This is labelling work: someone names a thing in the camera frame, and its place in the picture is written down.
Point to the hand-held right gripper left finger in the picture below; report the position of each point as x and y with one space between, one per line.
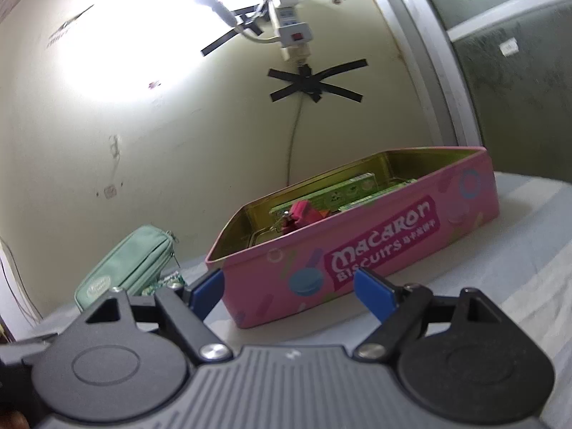
208 292

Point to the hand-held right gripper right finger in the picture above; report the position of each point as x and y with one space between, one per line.
373 292

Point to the green patterned packet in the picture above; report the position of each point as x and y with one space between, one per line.
172 282

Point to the mint green zipper pouch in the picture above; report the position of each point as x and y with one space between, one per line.
129 263

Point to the green box with white picture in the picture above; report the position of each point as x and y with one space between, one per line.
388 190

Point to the magenta coin purse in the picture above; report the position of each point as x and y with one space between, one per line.
301 212

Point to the green toothpaste box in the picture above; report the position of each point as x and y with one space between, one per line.
330 192

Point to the pink biscuit tin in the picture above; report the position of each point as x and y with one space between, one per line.
464 205

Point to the striped bed sheet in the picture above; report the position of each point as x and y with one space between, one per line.
514 268

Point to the black tape cross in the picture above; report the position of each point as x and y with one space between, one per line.
313 82
219 44

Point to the aluminium framed window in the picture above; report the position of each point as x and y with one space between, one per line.
429 53

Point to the white window sticker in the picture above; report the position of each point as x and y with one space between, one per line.
508 48

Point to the white power strip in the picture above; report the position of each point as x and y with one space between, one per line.
290 22

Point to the clear adhesive wall hook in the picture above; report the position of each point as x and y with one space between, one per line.
115 145

